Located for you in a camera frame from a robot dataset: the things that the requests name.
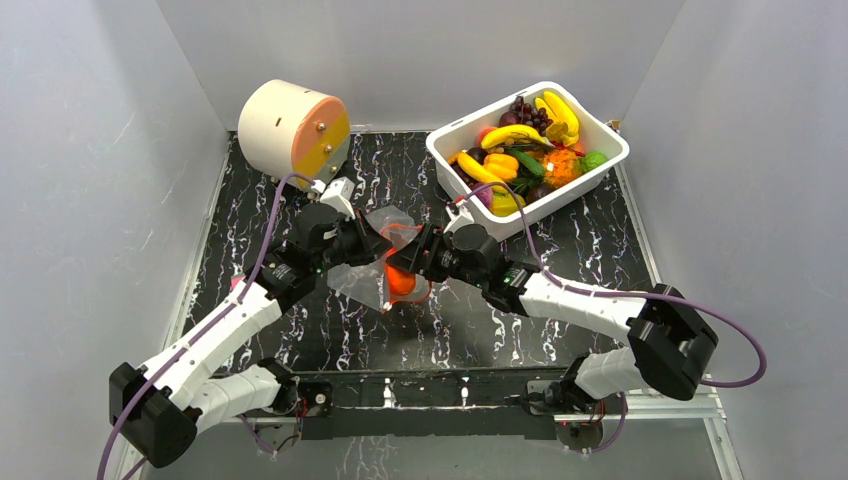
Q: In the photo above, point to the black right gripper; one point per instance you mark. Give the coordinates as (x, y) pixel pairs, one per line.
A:
(411, 254)

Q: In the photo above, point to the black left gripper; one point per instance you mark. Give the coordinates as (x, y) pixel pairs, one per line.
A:
(371, 247)

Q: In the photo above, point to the clear zip bag orange zipper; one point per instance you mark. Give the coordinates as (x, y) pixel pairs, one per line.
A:
(368, 284)

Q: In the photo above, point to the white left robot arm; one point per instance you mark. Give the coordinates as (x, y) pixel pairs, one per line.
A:
(161, 406)

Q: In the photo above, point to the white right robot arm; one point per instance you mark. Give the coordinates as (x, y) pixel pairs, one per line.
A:
(666, 345)

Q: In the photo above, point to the white plastic food bin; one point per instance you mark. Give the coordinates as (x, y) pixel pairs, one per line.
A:
(458, 134)

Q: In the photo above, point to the yellow toy banana left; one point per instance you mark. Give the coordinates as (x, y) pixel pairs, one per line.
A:
(476, 170)

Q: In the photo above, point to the yellow toy pepper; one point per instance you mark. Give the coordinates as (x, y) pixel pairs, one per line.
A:
(503, 166)

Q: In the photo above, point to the cream cylinder orange yellow face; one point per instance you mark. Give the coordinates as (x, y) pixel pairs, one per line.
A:
(284, 128)

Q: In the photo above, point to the green toy cucumber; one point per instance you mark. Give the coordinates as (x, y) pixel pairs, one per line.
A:
(532, 166)

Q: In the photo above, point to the yellow toy banana centre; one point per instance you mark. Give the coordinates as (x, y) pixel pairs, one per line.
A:
(518, 133)

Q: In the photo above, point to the orange netted toy fruit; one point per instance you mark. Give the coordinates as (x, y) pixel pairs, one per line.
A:
(561, 168)

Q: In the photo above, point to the dark purple toy grapes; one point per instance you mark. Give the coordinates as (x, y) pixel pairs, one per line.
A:
(520, 112)

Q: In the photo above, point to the yellow toy banana bunch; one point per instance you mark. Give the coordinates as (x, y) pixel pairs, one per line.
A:
(561, 125)

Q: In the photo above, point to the green toy vegetable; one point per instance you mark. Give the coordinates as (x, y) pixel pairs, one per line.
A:
(592, 160)

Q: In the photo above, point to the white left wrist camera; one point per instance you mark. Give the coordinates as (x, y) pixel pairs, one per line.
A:
(336, 194)

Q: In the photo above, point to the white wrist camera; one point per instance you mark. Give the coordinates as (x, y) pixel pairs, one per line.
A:
(459, 216)
(336, 194)

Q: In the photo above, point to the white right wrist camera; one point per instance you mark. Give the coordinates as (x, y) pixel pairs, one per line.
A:
(459, 216)

